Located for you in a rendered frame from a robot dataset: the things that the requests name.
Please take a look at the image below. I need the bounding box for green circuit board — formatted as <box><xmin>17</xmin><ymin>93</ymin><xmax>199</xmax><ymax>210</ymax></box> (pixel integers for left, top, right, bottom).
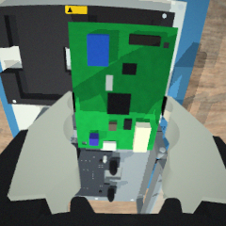
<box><xmin>68</xmin><ymin>22</ymin><xmax>178</xmax><ymax>153</ymax></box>

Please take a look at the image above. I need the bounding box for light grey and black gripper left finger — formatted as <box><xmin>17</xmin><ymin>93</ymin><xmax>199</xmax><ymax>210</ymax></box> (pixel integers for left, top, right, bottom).
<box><xmin>0</xmin><ymin>91</ymin><xmax>81</xmax><ymax>226</ymax></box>

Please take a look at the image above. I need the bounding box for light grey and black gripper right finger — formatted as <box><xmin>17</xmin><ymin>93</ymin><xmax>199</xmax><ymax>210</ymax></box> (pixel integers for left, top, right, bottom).
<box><xmin>161</xmin><ymin>95</ymin><xmax>226</xmax><ymax>225</ymax></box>

